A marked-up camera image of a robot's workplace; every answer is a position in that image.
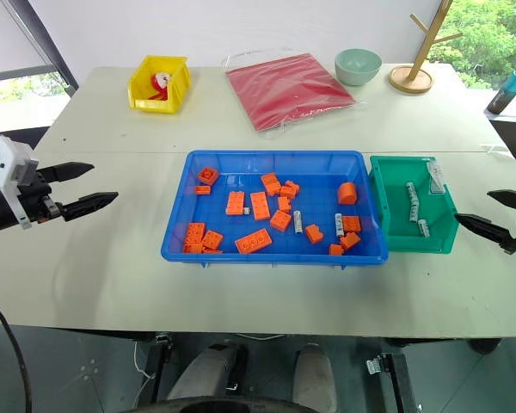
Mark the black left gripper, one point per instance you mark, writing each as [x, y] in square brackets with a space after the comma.
[36, 198]

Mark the dark rounded robot base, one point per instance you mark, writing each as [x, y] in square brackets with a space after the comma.
[228, 406]

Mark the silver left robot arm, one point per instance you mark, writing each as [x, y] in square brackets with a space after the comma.
[0, 211]

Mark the green plastic bin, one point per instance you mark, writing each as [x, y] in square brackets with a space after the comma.
[395, 215]

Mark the clear plastic label card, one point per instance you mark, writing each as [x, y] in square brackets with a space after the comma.
[436, 178]

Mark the dark blue-capped water bottle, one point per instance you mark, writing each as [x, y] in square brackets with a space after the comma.
[505, 90]

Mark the orange long building block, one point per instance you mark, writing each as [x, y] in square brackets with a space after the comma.
[260, 206]
[270, 183]
[235, 203]
[194, 236]

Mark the orange square building block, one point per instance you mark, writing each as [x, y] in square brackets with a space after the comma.
[351, 223]
[280, 220]
[350, 241]
[207, 176]
[213, 239]

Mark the red and white tape roll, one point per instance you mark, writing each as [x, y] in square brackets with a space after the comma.
[160, 84]

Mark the yellow plastic bin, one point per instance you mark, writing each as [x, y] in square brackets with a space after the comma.
[178, 81]

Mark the blue plastic tray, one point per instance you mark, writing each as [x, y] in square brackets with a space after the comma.
[223, 254]

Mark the wooden mug tree stand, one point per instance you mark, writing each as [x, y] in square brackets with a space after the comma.
[413, 77]

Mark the small orange building block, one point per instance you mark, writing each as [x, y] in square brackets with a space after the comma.
[284, 204]
[336, 250]

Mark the orange stepped building block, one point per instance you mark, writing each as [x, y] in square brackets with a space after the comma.
[289, 189]
[314, 234]

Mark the mint green bowl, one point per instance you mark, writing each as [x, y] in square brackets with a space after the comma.
[356, 64]

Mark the grey rounded robot leg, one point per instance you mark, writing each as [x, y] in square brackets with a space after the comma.
[202, 374]
[314, 378]

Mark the red sheet in clear bag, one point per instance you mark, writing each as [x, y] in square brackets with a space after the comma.
[288, 88]

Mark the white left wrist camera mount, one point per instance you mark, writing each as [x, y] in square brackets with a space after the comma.
[6, 163]

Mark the dark window frame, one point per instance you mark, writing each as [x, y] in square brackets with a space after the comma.
[47, 47]

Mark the black table leg frame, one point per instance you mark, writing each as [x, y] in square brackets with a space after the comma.
[160, 365]
[395, 383]

